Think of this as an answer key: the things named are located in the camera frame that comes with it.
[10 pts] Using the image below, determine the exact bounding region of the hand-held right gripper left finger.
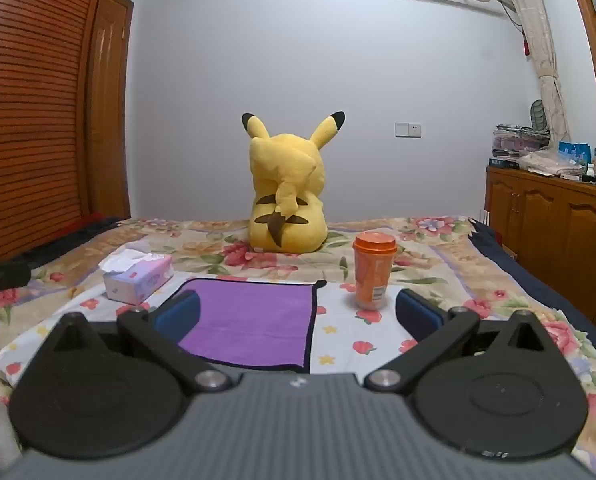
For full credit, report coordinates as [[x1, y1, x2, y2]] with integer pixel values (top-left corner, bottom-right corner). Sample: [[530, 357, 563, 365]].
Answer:
[[43, 290, 234, 394]]

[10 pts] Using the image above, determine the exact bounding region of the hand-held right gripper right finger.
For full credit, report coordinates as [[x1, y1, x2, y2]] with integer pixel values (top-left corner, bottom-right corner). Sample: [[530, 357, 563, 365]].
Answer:
[[363, 288, 549, 395]]

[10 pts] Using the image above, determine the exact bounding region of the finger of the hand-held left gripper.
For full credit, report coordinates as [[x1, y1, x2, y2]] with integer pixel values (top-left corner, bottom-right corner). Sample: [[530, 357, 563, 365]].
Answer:
[[0, 263, 32, 314]]

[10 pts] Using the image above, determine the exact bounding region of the purple towel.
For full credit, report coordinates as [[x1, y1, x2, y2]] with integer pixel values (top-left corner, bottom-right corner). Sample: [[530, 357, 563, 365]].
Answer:
[[162, 278, 328, 374]]

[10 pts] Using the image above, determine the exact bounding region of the pink tissue box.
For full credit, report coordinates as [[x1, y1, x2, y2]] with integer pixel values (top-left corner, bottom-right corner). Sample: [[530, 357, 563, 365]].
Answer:
[[98, 252, 174, 304]]

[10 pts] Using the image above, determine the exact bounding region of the orange lidded cup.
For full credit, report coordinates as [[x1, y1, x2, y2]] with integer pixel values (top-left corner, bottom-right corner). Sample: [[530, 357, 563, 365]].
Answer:
[[352, 232, 398, 310]]

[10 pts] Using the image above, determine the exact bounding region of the white strawberry print cloth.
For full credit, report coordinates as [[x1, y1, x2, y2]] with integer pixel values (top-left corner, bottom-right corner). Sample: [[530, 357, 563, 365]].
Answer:
[[0, 274, 431, 392]]

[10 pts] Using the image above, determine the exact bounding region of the yellow plush toy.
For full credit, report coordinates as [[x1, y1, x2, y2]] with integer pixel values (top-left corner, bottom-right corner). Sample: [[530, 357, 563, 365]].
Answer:
[[241, 111, 346, 254]]

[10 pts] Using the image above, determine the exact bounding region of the wooden cabinet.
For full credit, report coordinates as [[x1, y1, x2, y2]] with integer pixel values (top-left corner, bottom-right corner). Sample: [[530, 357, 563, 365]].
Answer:
[[484, 165, 596, 306]]

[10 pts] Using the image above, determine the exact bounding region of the wooden louvered wardrobe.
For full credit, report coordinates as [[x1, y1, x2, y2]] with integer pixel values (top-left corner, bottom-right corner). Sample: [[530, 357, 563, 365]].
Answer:
[[0, 0, 115, 266]]

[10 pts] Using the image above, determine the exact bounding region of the wooden door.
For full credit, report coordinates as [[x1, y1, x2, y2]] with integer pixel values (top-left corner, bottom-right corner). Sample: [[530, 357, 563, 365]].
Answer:
[[87, 0, 135, 221]]

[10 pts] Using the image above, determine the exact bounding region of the stack of folded cloths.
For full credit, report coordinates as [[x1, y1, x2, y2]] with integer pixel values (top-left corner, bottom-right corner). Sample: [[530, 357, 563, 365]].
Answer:
[[492, 124, 550, 162]]

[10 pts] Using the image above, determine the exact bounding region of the pink folded cloth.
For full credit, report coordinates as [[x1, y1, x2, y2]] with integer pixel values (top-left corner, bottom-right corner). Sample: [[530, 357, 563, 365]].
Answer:
[[519, 149, 585, 180]]

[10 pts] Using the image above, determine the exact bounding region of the blue box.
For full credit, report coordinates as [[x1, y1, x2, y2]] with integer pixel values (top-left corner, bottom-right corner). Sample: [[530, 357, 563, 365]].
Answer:
[[558, 141, 592, 165]]

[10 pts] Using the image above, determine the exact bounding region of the black mesh fan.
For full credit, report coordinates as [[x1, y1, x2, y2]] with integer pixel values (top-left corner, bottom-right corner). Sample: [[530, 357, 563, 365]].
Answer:
[[529, 99, 550, 132]]

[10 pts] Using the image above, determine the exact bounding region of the beige patterned curtain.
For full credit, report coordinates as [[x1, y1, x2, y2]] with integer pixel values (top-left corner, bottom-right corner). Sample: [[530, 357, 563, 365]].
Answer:
[[498, 0, 570, 147]]

